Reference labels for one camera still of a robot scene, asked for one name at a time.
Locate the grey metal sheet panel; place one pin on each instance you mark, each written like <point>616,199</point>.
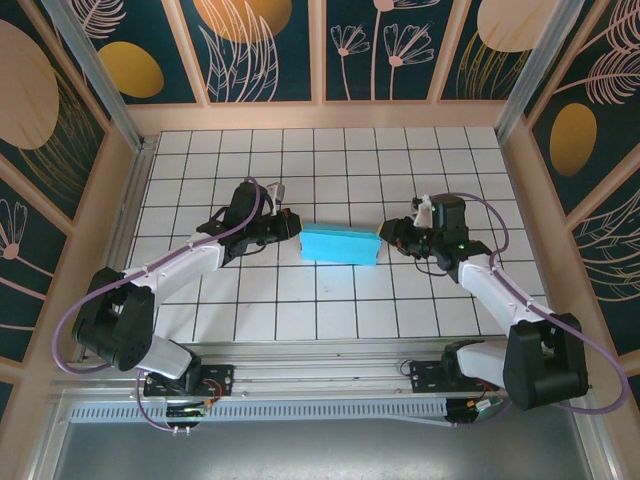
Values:
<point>320,450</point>

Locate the blue and white paper box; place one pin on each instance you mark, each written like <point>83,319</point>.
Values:
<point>340,245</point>

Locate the base wiring connector bundle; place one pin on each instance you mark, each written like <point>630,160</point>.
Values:
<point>475,407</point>
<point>187,412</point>

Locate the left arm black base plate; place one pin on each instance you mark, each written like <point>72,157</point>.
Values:
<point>220,380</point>

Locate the aluminium side rail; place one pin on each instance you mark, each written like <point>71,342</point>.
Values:
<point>131,200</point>

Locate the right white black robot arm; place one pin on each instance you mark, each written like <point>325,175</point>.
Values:
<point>540,365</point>

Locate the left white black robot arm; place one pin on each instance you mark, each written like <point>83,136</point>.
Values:
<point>115,325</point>

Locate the aluminium corner post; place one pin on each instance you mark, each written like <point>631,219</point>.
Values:
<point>535,70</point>
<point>97,70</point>

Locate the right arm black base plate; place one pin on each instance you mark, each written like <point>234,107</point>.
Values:
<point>425,375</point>

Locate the aluminium rail frame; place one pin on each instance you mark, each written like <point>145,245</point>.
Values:
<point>325,372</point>

